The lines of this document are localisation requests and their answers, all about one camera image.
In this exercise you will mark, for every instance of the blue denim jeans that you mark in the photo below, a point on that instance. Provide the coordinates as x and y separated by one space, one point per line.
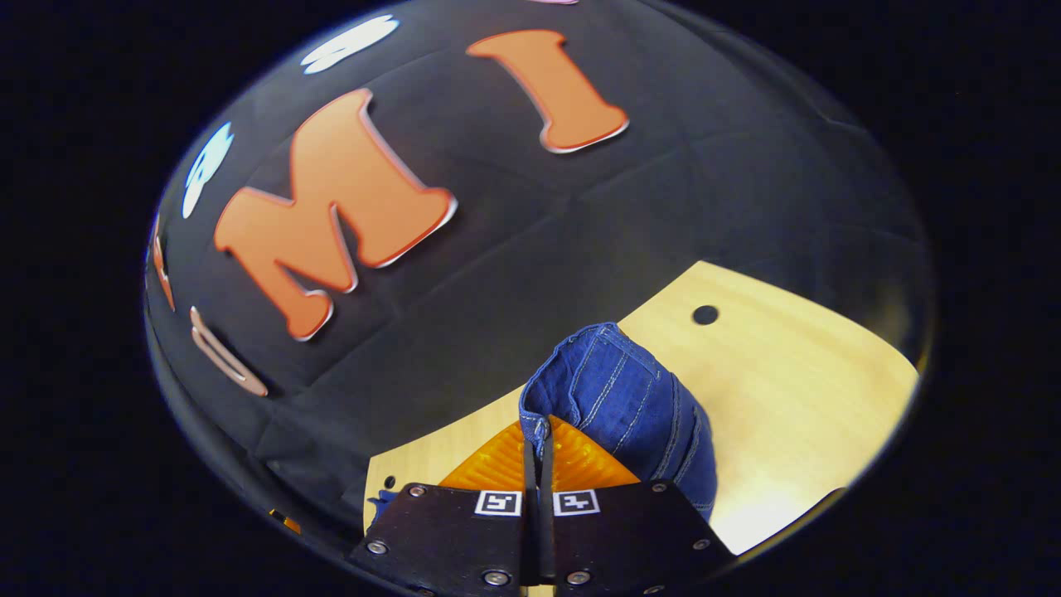
622 398

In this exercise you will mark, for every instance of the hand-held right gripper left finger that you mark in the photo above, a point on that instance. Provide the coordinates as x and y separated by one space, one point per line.
448 539

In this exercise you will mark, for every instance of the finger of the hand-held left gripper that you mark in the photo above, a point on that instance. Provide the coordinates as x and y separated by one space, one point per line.
287 523

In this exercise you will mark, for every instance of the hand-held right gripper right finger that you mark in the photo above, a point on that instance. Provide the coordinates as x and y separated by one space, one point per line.
630 535

